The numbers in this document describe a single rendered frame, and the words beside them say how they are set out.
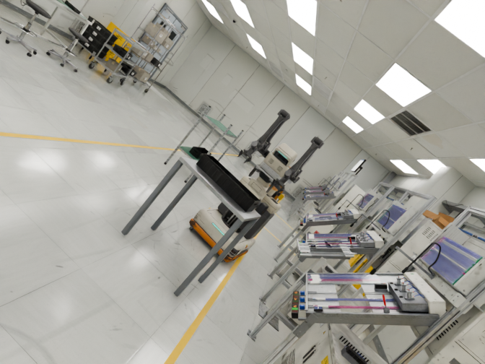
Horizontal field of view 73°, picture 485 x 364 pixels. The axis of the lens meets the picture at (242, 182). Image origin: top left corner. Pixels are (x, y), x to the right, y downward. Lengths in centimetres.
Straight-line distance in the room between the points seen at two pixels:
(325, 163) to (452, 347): 1030
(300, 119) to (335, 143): 152
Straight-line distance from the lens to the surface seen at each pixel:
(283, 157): 336
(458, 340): 229
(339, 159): 1221
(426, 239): 361
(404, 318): 216
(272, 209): 367
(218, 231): 353
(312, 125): 1223
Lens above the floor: 138
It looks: 10 degrees down
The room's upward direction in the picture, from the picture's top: 40 degrees clockwise
